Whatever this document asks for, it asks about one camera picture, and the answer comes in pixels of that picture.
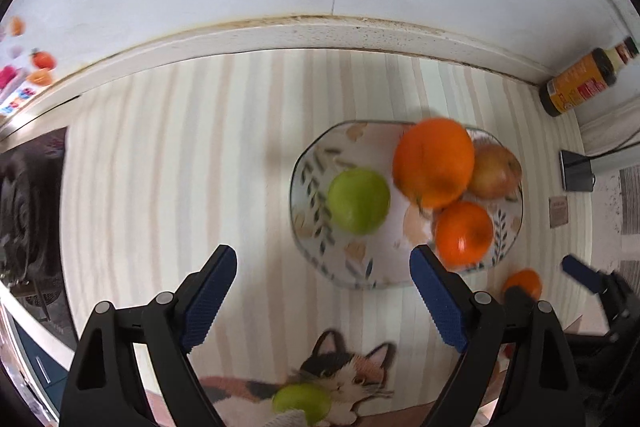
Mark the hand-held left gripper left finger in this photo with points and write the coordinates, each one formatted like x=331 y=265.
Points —
x=210 y=302

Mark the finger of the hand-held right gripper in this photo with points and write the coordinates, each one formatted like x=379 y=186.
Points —
x=577 y=268
x=515 y=299

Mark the large orange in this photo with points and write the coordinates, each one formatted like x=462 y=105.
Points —
x=434 y=162

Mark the small orange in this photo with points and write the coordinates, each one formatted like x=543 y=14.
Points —
x=527 y=281
x=462 y=232

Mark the small brown card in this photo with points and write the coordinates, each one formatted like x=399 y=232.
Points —
x=558 y=212

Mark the white vented appliance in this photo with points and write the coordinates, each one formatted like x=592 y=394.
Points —
x=627 y=217

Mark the red yellow apple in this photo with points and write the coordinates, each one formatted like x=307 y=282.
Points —
x=495 y=174

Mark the leaf patterned plate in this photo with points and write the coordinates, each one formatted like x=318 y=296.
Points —
x=375 y=259

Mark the black flat device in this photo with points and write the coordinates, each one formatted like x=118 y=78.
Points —
x=575 y=171

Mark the orange label bottle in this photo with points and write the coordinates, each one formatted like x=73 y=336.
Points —
x=580 y=81

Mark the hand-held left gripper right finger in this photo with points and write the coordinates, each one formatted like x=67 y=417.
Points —
x=440 y=297

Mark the striped cat print mat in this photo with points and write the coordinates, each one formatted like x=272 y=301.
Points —
x=175 y=157

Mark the green apple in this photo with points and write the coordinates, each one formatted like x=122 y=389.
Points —
x=359 y=202
x=300 y=402

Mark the dark patterned cloth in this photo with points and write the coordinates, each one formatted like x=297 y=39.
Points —
x=27 y=207

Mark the white cloth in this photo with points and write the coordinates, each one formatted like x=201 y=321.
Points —
x=287 y=421

